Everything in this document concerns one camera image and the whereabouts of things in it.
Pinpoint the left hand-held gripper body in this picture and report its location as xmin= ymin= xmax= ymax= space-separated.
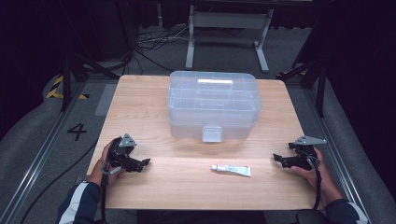
xmin=106 ymin=133 xmax=138 ymax=172

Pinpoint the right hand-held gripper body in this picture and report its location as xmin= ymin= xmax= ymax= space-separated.
xmin=288 ymin=135 xmax=328 ymax=171

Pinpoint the white ointment tube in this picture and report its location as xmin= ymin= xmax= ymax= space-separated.
xmin=210 ymin=163 xmax=252 ymax=177

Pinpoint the clear plastic storage box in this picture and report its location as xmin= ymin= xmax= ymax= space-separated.
xmin=166 ymin=70 xmax=263 ymax=144

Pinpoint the person's left hand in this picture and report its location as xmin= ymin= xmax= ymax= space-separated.
xmin=90 ymin=140 xmax=125 ymax=187

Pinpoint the person's right hand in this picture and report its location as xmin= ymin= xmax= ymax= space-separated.
xmin=290 ymin=147 xmax=344 ymax=204

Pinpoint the grey floor plate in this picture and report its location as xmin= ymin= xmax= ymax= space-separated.
xmin=94 ymin=83 xmax=118 ymax=117

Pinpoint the black metal stand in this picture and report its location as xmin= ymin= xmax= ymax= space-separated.
xmin=276 ymin=59 xmax=329 ymax=119
xmin=60 ymin=50 xmax=121 ymax=112

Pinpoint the yellow and black floor tape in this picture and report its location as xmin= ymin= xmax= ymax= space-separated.
xmin=46 ymin=76 xmax=90 ymax=101

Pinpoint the dark curtain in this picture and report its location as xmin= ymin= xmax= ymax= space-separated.
xmin=0 ymin=0 xmax=68 ymax=139
xmin=323 ymin=0 xmax=396 ymax=200

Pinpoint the right hand-held gripper cable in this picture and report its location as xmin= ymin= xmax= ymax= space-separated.
xmin=306 ymin=156 xmax=323 ymax=211

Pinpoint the hand-held gripper cable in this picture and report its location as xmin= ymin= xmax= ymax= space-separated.
xmin=306 ymin=156 xmax=323 ymax=211
xmin=99 ymin=166 xmax=122 ymax=224

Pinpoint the aluminium floor rail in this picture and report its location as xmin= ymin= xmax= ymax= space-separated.
xmin=303 ymin=87 xmax=376 ymax=224
xmin=0 ymin=81 xmax=88 ymax=224

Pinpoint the left hand-held gripper cable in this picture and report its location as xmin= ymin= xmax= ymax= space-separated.
xmin=99 ymin=166 xmax=122 ymax=224

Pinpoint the thin black floor cable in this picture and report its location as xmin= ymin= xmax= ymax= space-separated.
xmin=20 ymin=141 xmax=99 ymax=224

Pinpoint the bundle of floor cables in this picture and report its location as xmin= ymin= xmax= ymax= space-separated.
xmin=134 ymin=23 xmax=191 ymax=73

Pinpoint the grey metal desk frame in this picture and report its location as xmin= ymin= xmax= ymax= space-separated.
xmin=185 ymin=4 xmax=275 ymax=74

